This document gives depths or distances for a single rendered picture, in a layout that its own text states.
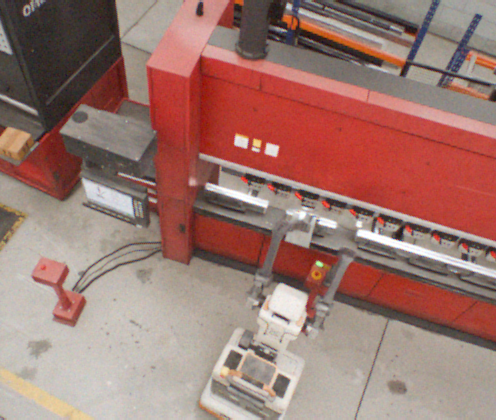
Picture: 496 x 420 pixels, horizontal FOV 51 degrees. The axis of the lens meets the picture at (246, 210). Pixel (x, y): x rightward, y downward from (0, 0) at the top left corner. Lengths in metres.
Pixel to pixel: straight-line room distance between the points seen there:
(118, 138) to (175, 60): 0.55
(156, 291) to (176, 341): 0.49
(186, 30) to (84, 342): 2.67
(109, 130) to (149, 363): 2.11
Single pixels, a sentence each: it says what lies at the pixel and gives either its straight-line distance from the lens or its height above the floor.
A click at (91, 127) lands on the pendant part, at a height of 1.95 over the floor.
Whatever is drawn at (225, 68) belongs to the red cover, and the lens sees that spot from 3.04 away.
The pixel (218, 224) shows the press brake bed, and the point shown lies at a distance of 4.18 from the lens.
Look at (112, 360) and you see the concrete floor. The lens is 4.52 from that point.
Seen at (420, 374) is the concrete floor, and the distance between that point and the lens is 4.84.
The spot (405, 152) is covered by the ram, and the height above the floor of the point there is 1.99.
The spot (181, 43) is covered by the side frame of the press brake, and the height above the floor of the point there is 2.30.
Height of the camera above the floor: 4.30
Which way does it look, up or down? 57 degrees down
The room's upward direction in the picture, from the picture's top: 10 degrees clockwise
